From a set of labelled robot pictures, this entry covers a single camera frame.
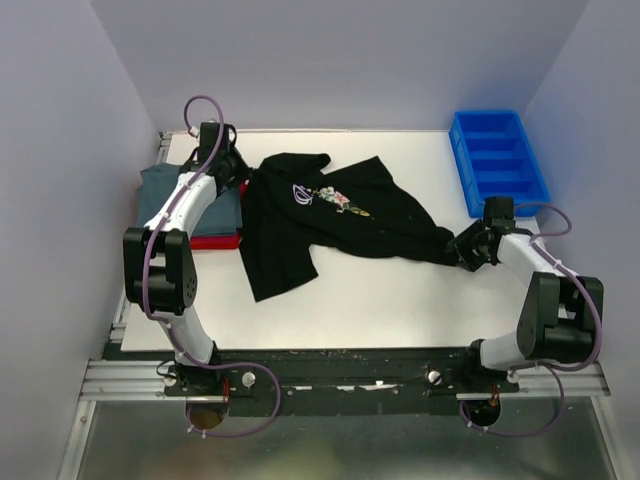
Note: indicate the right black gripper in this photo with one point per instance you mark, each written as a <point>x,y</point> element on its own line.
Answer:
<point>469,261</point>

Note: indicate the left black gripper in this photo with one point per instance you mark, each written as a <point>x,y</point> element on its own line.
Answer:
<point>243,171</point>

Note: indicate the black floral print t-shirt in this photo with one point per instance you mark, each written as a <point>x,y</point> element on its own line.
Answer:
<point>291,203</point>

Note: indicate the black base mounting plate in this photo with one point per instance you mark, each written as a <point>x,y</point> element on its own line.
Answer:
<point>334,382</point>

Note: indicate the folded teal t-shirt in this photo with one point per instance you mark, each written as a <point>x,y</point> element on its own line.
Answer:
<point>160,184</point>

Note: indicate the blue plastic bin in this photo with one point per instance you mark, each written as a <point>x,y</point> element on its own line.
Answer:
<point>493,157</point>

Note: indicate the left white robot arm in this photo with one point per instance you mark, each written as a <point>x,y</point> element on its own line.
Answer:
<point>159,268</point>

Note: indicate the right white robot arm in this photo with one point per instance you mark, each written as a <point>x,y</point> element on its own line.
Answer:
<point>560,324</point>

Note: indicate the folded red t-shirt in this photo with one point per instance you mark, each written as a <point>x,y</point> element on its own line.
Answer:
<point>221,224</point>

